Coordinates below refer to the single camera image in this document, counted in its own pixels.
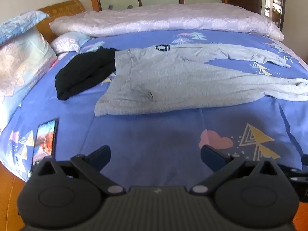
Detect grey sweatpants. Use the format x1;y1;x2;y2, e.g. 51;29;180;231
94;43;307;117

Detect smartphone with lit screen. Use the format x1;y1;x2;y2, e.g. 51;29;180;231
31;118;59;172

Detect blue patterned bed sheet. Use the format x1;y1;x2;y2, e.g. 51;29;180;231
0;29;308;188

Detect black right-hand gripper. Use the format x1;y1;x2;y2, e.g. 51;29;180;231
278;164;308;203

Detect black folded garment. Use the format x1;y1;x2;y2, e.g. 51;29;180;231
55;47;117;101

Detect large pastel pillow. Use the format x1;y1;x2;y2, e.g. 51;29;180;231
1;27;57;130

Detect small pale pillow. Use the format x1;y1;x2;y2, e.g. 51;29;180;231
50;32;92;54

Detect pale pink quilt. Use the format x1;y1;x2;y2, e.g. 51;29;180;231
50;3;285;41

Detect blue floral upper pillow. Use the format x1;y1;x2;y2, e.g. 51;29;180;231
0;10;50;46

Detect wooden headboard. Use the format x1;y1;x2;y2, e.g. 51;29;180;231
36;0;86;43

